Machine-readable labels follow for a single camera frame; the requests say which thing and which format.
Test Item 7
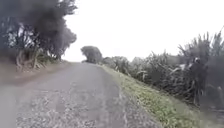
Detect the rounded dark tree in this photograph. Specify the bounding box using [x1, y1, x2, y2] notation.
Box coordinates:
[80, 45, 104, 65]

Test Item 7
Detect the row of flax bushes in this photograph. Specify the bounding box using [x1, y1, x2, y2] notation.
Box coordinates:
[101, 31, 224, 111]

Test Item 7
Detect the grass verge strip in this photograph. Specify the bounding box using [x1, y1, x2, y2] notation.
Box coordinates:
[99, 64, 224, 128]

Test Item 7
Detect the brown leaf-littered bank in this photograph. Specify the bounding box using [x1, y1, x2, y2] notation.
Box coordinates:
[0, 59, 69, 88]

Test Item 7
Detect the row of dark trees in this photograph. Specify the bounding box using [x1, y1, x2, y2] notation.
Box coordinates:
[0, 0, 78, 69]

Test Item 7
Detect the grey asphalt path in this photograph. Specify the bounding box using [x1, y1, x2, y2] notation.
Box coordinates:
[0, 61, 164, 128]

